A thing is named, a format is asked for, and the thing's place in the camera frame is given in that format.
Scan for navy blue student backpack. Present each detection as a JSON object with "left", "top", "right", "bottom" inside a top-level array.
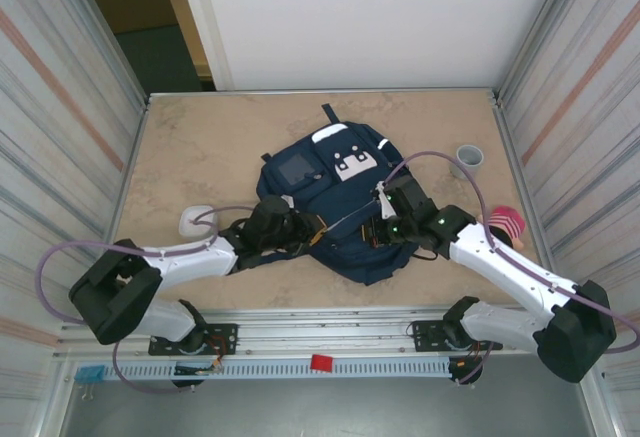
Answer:
[{"left": 256, "top": 103, "right": 426, "bottom": 287}]

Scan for grey plastic cup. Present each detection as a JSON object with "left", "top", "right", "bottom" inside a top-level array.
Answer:
[{"left": 448, "top": 144, "right": 485, "bottom": 181}]

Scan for pink striped soft doll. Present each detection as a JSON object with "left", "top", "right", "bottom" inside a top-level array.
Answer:
[{"left": 477, "top": 205, "right": 527, "bottom": 253}]

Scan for aluminium mounting rails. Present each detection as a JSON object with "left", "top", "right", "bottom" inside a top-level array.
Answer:
[{"left": 58, "top": 306, "right": 599, "bottom": 361}]

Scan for blue binder clip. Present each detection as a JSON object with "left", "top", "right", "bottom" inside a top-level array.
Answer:
[{"left": 73, "top": 364, "right": 107, "bottom": 401}]

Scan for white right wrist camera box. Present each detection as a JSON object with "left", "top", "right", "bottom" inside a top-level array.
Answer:
[{"left": 374, "top": 180, "right": 400, "bottom": 221}]

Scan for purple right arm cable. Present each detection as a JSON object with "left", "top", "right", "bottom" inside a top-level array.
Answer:
[{"left": 384, "top": 150, "right": 640, "bottom": 386}]

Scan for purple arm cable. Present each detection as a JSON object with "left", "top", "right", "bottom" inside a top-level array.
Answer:
[
  {"left": 384, "top": 150, "right": 640, "bottom": 386},
  {"left": 39, "top": 205, "right": 262, "bottom": 394}
]

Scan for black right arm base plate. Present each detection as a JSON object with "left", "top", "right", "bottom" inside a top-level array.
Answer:
[{"left": 411, "top": 319, "right": 504, "bottom": 353}]

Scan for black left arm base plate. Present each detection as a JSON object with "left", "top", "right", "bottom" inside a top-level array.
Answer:
[{"left": 148, "top": 323, "right": 240, "bottom": 357}]

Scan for pale slotted cable duct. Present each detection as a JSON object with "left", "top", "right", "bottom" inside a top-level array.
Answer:
[{"left": 107, "top": 359, "right": 451, "bottom": 381}]

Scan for black cable connector block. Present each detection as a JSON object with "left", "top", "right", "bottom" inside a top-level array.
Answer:
[
  {"left": 172, "top": 362, "right": 224, "bottom": 389},
  {"left": 448, "top": 356, "right": 481, "bottom": 387}
]

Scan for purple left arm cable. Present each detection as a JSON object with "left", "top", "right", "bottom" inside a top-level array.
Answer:
[{"left": 39, "top": 205, "right": 262, "bottom": 394}]

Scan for beige door frame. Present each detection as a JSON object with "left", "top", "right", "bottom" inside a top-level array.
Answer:
[{"left": 152, "top": 0, "right": 214, "bottom": 81}]

